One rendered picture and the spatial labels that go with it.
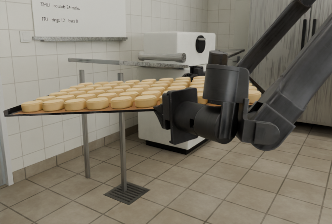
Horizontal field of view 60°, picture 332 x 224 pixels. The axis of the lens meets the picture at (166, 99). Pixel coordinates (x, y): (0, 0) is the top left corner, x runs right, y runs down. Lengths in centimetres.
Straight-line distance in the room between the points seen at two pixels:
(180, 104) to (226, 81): 11
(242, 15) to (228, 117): 437
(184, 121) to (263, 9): 338
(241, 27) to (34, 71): 326
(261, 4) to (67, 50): 234
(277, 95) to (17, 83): 223
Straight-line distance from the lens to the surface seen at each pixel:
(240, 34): 480
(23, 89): 255
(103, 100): 67
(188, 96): 55
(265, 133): 46
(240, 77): 48
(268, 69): 381
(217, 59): 105
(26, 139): 264
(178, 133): 55
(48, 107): 72
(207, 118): 47
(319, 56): 51
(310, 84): 50
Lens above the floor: 113
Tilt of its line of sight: 12 degrees down
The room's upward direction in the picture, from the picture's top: straight up
